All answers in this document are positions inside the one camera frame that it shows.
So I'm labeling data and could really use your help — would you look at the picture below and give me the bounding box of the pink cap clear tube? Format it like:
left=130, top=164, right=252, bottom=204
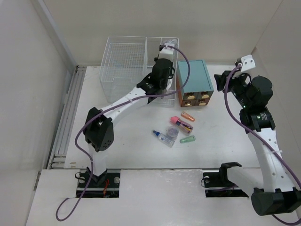
left=170, top=116, right=193, bottom=135

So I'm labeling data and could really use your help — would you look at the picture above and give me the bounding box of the aluminium rail frame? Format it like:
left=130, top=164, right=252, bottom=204
left=45, top=65, right=87, bottom=169

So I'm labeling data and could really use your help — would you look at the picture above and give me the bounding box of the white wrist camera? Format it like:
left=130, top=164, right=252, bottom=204
left=235, top=54, right=256, bottom=73
left=158, top=43, right=176, bottom=62

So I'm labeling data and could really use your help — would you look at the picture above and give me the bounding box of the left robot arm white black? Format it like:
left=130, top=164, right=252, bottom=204
left=82, top=58, right=175, bottom=187

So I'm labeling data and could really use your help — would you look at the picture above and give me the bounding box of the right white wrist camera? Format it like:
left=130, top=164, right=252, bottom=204
left=235, top=54, right=256, bottom=73

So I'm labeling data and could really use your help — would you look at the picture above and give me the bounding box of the purple round container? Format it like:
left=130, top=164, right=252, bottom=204
left=166, top=126, right=179, bottom=141

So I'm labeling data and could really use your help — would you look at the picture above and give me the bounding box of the green translucent capsule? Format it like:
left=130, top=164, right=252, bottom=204
left=180, top=136, right=196, bottom=144

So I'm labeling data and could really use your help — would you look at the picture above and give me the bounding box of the teal orange drawer box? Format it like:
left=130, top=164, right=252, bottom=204
left=176, top=60, right=214, bottom=107

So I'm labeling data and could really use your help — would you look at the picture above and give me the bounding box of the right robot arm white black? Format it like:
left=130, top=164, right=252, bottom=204
left=214, top=71, right=301, bottom=216

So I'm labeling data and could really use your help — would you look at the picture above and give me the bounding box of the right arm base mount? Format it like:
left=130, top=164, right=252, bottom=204
left=200, top=162, right=248, bottom=198

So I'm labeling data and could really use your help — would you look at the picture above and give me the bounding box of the blue cap spray bottle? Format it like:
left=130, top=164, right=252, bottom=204
left=152, top=130, right=174, bottom=148

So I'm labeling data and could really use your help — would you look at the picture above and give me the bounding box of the white wire desk organizer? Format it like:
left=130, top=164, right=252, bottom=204
left=99, top=36, right=179, bottom=103

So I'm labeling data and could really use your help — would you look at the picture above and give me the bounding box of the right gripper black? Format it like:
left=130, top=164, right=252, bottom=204
left=214, top=69, right=252, bottom=109

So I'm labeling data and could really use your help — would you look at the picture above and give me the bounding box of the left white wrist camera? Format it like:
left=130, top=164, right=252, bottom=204
left=158, top=43, right=176, bottom=62

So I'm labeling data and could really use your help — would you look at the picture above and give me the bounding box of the orange translucent capsule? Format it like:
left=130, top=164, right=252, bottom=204
left=181, top=112, right=195, bottom=122

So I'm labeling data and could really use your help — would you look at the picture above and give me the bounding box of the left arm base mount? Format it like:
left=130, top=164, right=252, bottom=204
left=75, top=168, right=121, bottom=198

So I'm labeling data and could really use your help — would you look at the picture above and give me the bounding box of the grey setup guide booklet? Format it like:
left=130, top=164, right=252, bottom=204
left=162, top=39, right=178, bottom=47

